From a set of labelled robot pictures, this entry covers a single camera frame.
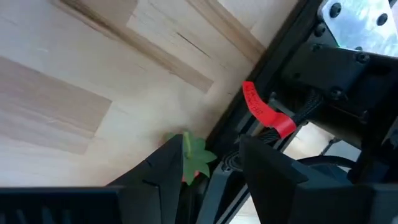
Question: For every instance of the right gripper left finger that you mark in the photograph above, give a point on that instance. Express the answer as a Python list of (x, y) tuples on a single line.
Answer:
[(161, 186)]

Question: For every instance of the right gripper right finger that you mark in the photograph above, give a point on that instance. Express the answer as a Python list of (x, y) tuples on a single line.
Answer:
[(270, 186)]

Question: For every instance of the small red toy strawberry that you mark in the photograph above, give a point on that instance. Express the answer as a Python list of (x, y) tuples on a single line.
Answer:
[(196, 158)]

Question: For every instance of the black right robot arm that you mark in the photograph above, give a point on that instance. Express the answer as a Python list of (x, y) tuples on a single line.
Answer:
[(335, 71)]

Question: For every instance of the silver mounting bracket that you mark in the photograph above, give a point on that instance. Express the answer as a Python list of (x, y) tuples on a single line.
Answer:
[(357, 25)]

